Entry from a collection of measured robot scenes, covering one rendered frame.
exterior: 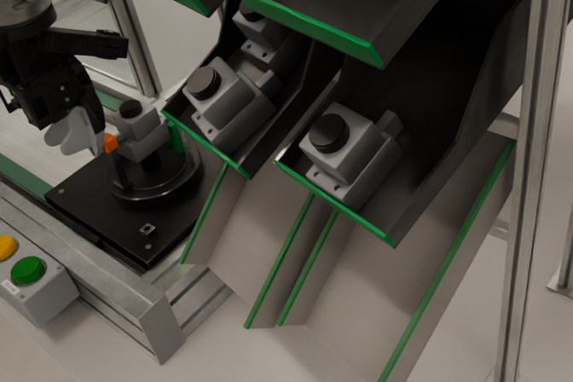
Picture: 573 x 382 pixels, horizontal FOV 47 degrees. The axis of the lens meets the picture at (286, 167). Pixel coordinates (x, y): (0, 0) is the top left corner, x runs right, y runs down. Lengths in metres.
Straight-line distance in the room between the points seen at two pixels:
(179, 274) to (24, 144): 0.51
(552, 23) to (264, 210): 0.39
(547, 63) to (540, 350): 0.44
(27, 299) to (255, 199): 0.33
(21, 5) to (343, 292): 0.44
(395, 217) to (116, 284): 0.47
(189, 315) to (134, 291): 0.08
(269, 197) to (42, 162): 0.55
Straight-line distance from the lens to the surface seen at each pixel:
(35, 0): 0.75
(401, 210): 0.49
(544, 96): 0.51
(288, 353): 0.85
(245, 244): 0.75
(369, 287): 0.66
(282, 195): 0.72
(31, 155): 1.21
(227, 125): 0.58
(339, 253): 0.68
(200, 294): 0.87
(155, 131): 0.91
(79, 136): 0.84
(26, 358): 0.98
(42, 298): 0.91
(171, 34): 1.55
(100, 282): 0.87
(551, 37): 0.48
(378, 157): 0.51
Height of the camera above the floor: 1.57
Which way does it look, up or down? 40 degrees down
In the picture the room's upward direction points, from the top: 12 degrees counter-clockwise
